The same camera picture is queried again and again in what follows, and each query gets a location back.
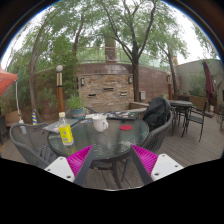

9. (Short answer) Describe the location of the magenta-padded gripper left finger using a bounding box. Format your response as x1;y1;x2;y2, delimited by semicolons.
44;144;96;188

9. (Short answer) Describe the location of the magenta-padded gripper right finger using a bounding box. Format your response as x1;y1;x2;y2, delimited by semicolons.
129;144;185;186

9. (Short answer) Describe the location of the clear bottle with yellow label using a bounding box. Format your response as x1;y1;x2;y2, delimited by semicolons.
58;111;75;147

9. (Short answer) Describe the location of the grey wicker chair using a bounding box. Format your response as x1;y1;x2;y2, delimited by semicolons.
84;106;98;116
9;122;59;169
121;111;174;183

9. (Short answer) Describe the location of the flat round red coaster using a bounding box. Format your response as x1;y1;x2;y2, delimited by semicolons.
118;124;134;131

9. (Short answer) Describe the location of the grey laptop with stickers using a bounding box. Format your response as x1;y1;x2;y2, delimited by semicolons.
42;118;80;134

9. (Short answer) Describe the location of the white ceramic mug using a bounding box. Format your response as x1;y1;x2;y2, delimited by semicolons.
91;114;110;133

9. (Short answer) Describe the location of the white printed booklet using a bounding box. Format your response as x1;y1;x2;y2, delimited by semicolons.
84;113;101;120

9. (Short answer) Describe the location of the black jacket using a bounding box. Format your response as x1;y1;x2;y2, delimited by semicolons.
142;96;172;132

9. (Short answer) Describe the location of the blue yellow striped cone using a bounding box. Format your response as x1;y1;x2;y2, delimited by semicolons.
31;108;38;126

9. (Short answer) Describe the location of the black metal chair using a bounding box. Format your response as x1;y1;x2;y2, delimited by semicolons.
181;101;208;143

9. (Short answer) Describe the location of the round dark patio table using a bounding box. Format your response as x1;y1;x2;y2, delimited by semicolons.
168;99;194;136

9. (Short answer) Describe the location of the tall dark-trunked tree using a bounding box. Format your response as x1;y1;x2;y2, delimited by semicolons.
96;0;188;103

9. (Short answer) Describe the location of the wooden planter box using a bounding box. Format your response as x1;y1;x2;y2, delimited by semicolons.
3;110;21;128

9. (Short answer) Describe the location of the leaning thin-trunked tree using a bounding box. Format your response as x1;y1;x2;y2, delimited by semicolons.
6;6;81;123

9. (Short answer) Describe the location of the folded maroon patio umbrella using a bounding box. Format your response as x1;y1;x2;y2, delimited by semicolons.
202;59;216;113

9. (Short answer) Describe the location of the orange canopy tent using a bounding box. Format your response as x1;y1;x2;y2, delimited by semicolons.
0;66;25;125

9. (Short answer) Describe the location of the globe-topped wooden lamp post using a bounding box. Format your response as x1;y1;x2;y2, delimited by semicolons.
55;64;66;114

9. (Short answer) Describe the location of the short orange lamp post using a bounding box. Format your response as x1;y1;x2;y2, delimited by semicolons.
167;71;175;101

